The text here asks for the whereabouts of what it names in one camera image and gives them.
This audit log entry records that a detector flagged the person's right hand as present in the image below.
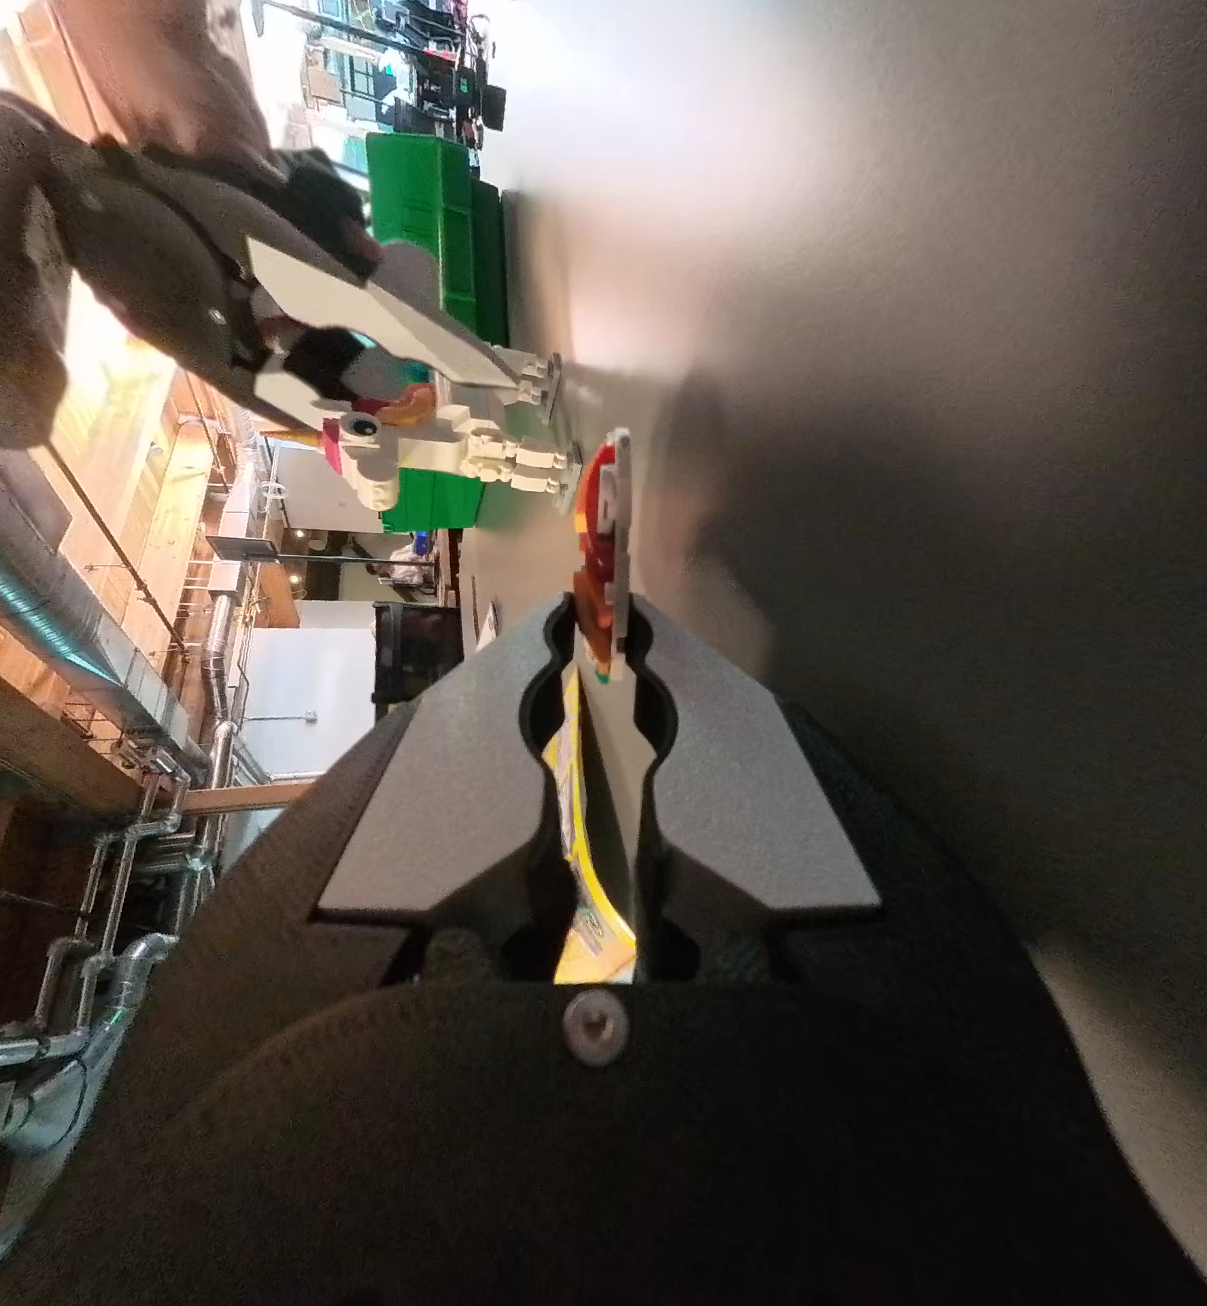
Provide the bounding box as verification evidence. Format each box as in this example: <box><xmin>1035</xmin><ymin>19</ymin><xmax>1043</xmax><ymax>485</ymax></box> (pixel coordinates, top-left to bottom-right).
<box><xmin>52</xmin><ymin>0</ymin><xmax>381</xmax><ymax>282</ymax></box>

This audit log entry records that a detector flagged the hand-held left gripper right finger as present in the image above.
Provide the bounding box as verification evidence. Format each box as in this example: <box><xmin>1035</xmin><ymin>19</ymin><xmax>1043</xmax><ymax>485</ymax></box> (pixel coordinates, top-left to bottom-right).
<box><xmin>623</xmin><ymin>595</ymin><xmax>882</xmax><ymax>931</ymax></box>

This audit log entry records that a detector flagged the green plastic bin stack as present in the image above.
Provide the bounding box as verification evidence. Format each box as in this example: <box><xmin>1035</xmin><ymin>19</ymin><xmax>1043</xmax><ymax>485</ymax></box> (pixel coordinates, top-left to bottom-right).
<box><xmin>364</xmin><ymin>132</ymin><xmax>512</xmax><ymax>535</ymax></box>

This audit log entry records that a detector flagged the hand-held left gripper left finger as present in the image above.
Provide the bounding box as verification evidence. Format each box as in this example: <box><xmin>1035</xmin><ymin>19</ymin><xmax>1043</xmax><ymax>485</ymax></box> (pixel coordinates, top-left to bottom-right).
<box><xmin>315</xmin><ymin>592</ymin><xmax>578</xmax><ymax>946</ymax></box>

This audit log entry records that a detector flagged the yellow lego instruction booklet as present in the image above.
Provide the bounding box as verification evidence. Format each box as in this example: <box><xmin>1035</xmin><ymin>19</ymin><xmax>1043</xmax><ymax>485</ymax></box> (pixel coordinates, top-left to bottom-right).
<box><xmin>542</xmin><ymin>668</ymin><xmax>641</xmax><ymax>988</ymax></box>

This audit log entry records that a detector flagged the black equipment rack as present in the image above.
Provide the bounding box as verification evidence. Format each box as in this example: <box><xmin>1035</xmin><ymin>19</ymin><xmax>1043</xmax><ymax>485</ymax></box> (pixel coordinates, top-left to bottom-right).
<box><xmin>394</xmin><ymin>0</ymin><xmax>511</xmax><ymax>135</ymax></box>

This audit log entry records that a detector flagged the metal pipe assembly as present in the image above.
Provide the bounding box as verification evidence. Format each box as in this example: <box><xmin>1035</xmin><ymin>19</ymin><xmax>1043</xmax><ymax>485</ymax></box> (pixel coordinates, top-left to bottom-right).
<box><xmin>0</xmin><ymin>776</ymin><xmax>218</xmax><ymax>1159</ymax></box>

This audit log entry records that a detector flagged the white lego unicorn model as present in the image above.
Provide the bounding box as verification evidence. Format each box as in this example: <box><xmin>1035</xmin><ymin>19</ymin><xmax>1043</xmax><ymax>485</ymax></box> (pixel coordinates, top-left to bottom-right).
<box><xmin>260</xmin><ymin>347</ymin><xmax>576</xmax><ymax>515</ymax></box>

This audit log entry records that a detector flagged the silver air duct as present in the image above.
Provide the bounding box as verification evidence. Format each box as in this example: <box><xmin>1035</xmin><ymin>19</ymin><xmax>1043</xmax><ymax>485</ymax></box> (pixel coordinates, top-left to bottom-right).
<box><xmin>0</xmin><ymin>510</ymin><xmax>247</xmax><ymax>739</ymax></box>

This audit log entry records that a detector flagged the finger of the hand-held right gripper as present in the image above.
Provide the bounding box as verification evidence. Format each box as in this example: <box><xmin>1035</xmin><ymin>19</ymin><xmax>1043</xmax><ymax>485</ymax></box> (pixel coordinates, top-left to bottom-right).
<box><xmin>251</xmin><ymin>327</ymin><xmax>372</xmax><ymax>430</ymax></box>
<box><xmin>244</xmin><ymin>237</ymin><xmax>520</xmax><ymax>393</ymax></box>

